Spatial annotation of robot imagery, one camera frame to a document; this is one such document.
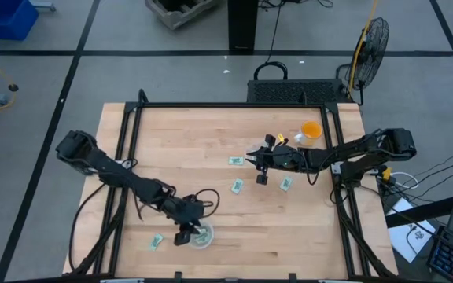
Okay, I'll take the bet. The black upright pillar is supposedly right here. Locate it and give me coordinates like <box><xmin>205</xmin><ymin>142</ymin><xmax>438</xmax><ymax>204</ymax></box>
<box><xmin>227</xmin><ymin>0</ymin><xmax>260</xmax><ymax>55</ymax></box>

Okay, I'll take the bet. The black diagonal beam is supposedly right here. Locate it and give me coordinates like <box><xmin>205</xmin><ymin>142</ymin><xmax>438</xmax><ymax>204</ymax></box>
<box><xmin>385</xmin><ymin>189</ymin><xmax>453</xmax><ymax>230</ymax></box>

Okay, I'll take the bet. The white paper sheet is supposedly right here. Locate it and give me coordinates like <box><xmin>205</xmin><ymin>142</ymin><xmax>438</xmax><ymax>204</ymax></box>
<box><xmin>386</xmin><ymin>196</ymin><xmax>437</xmax><ymax>264</ymax></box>

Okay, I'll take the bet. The grey open crate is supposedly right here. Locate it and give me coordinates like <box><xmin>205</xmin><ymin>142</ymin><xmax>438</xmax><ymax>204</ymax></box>
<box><xmin>144</xmin><ymin>0</ymin><xmax>218</xmax><ymax>31</ymax></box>

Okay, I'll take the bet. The black looped gripper cable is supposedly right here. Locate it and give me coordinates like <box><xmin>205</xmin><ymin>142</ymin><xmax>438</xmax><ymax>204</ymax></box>
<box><xmin>193</xmin><ymin>188</ymin><xmax>222</xmax><ymax>219</ymax></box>

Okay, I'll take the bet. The black floor fan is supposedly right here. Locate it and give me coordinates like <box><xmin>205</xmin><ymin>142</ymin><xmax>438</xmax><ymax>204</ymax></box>
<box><xmin>335</xmin><ymin>16</ymin><xmax>391</xmax><ymax>106</ymax></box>

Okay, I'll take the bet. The blue plastic bin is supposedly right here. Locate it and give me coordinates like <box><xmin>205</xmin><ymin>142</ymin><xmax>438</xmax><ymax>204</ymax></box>
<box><xmin>0</xmin><ymin>0</ymin><xmax>40</xmax><ymax>42</ymax></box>

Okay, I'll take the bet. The black cable bundle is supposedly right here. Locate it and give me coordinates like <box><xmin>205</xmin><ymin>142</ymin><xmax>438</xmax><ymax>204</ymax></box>
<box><xmin>397</xmin><ymin>146</ymin><xmax>453</xmax><ymax>190</ymax></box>

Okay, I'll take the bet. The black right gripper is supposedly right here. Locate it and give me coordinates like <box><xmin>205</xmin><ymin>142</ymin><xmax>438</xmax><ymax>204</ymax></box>
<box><xmin>245</xmin><ymin>134</ymin><xmax>307</xmax><ymax>186</ymax></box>

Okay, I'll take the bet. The black looped floor cable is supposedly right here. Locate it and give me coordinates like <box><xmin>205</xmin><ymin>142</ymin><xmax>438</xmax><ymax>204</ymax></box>
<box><xmin>252</xmin><ymin>0</ymin><xmax>290</xmax><ymax>82</ymax></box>

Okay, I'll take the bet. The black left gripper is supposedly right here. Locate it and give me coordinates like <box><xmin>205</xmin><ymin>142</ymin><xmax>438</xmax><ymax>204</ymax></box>
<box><xmin>168</xmin><ymin>193</ymin><xmax>207</xmax><ymax>248</ymax></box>

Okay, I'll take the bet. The black backlit keyboard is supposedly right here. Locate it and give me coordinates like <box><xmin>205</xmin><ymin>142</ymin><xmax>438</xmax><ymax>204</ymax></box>
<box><xmin>425</xmin><ymin>225</ymin><xmax>453</xmax><ymax>283</ymax></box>

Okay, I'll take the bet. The black metal table frame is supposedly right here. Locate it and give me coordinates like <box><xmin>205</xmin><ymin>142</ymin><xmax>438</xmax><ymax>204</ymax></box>
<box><xmin>68</xmin><ymin>88</ymin><xmax>400</xmax><ymax>283</ymax></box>

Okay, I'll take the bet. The orange plastic cup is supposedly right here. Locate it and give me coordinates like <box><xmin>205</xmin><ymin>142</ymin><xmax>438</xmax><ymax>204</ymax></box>
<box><xmin>293</xmin><ymin>120</ymin><xmax>324</xmax><ymax>147</ymax></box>

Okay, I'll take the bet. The yellow hanging cable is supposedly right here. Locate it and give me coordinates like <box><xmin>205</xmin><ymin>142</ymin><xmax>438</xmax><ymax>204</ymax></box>
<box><xmin>346</xmin><ymin>0</ymin><xmax>380</xmax><ymax>94</ymax></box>

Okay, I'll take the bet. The white coiled cable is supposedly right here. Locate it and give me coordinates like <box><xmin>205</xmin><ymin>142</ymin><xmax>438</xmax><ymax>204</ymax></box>
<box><xmin>389</xmin><ymin>171</ymin><xmax>421</xmax><ymax>191</ymax></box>

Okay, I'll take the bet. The black hanging arm cable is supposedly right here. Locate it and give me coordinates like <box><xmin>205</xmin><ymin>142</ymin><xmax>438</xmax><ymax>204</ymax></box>
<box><xmin>68</xmin><ymin>182</ymin><xmax>108</xmax><ymax>273</ymax></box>

